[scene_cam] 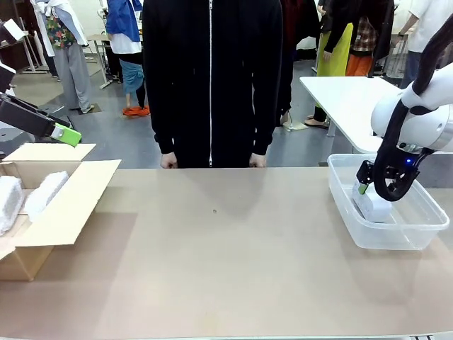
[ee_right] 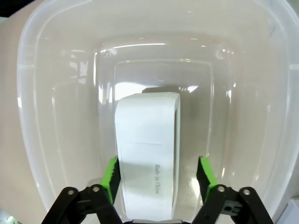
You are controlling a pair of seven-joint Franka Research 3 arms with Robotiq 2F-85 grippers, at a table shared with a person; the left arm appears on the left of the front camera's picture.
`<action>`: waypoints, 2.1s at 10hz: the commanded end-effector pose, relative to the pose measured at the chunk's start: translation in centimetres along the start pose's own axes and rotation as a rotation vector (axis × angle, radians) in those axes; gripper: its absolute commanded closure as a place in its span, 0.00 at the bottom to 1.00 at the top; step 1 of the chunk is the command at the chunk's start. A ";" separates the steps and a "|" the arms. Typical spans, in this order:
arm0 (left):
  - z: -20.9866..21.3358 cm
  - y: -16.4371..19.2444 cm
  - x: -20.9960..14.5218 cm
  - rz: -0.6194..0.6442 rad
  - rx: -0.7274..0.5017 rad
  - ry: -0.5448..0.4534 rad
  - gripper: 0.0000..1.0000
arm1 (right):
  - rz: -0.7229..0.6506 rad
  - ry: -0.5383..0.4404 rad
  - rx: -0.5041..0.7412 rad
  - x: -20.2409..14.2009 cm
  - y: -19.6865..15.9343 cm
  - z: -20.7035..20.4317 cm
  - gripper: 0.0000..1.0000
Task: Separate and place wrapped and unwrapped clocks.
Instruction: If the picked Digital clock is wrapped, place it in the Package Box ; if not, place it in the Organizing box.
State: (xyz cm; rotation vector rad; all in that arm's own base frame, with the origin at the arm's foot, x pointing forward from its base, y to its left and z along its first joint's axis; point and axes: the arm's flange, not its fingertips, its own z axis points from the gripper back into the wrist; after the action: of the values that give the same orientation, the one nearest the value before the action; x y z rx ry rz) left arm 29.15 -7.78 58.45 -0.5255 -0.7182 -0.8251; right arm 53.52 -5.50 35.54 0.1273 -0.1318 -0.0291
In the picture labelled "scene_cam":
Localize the wooden side table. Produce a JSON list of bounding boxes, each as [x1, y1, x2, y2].
[[10, 30, 40, 74]]

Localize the unwrapped white clock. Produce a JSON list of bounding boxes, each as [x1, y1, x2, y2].
[[352, 178, 393, 224]]

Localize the bystander in dark red coat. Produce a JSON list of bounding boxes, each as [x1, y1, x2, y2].
[[282, 0, 321, 52]]

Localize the person in black zip hoodie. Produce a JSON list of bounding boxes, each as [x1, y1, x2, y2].
[[141, 0, 294, 169]]

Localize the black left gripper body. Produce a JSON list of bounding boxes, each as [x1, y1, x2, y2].
[[0, 72, 17, 94]]

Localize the small wooden table white legs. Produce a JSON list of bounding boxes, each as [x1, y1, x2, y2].
[[86, 33, 115, 90]]

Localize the person's right hand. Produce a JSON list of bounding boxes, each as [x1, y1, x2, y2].
[[160, 152, 179, 169]]

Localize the clear plastic container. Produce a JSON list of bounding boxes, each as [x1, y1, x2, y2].
[[327, 153, 450, 251]]

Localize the bystander with yellow apron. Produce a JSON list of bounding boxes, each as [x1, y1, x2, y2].
[[304, 0, 355, 129]]

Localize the bystander in white t-shirt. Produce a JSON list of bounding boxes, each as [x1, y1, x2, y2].
[[391, 0, 453, 89]]

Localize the open brown cardboard box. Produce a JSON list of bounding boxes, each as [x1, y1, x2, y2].
[[0, 143, 122, 283]]

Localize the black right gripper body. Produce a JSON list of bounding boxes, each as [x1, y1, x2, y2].
[[378, 152, 421, 194]]

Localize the person's right forearm black sleeve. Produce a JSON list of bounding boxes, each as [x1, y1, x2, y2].
[[150, 98, 180, 156]]

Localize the bystander in orange trousers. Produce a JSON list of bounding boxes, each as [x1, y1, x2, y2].
[[345, 13, 379, 77]]

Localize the bystander in blue jacket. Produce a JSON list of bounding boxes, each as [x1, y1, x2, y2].
[[105, 0, 148, 109]]

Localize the person's left forearm black sleeve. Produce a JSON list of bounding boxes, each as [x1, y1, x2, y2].
[[251, 98, 284, 156]]

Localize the fully bubble-wrapped white clock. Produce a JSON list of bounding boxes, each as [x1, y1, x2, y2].
[[23, 170, 70, 223]]

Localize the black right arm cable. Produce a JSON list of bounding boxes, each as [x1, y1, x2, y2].
[[373, 23, 453, 203]]

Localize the person's left hand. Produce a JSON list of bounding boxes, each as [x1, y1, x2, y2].
[[248, 152, 267, 169]]

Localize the left wrist camera white housing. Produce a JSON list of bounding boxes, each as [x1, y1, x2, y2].
[[0, 19, 26, 44]]

